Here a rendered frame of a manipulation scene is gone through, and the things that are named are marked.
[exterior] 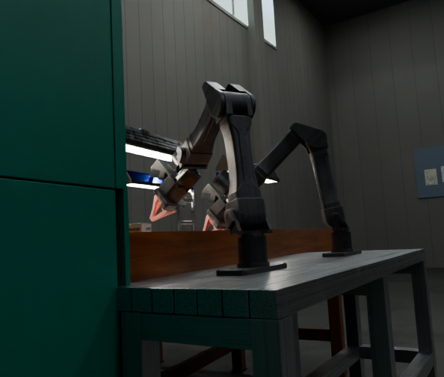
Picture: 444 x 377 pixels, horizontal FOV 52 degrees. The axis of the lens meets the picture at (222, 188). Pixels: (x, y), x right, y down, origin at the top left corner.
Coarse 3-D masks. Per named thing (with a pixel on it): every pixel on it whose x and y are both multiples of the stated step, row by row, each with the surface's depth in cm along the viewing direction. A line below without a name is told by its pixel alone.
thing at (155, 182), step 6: (126, 174) 227; (132, 174) 231; (138, 174) 236; (144, 174) 241; (132, 180) 227; (138, 180) 232; (144, 180) 237; (150, 180) 242; (156, 180) 247; (162, 180) 253; (156, 186) 246
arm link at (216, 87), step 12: (204, 84) 111; (216, 84) 109; (228, 84) 113; (216, 96) 104; (252, 96) 106; (204, 108) 116; (216, 108) 104; (252, 108) 106; (204, 120) 116; (192, 132) 123; (204, 132) 118; (216, 132) 119; (192, 144) 122; (204, 144) 121; (192, 156) 124; (204, 156) 125
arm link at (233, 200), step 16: (224, 96) 103; (240, 96) 105; (224, 112) 103; (240, 112) 105; (224, 128) 104; (240, 128) 103; (240, 144) 102; (240, 160) 101; (240, 176) 100; (240, 192) 98; (256, 192) 100; (240, 208) 97; (256, 208) 99; (240, 224) 97; (256, 224) 99
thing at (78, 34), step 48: (0, 0) 63; (48, 0) 70; (96, 0) 81; (0, 48) 62; (48, 48) 70; (96, 48) 79; (0, 96) 61; (48, 96) 69; (96, 96) 78; (0, 144) 60; (48, 144) 68; (96, 144) 77
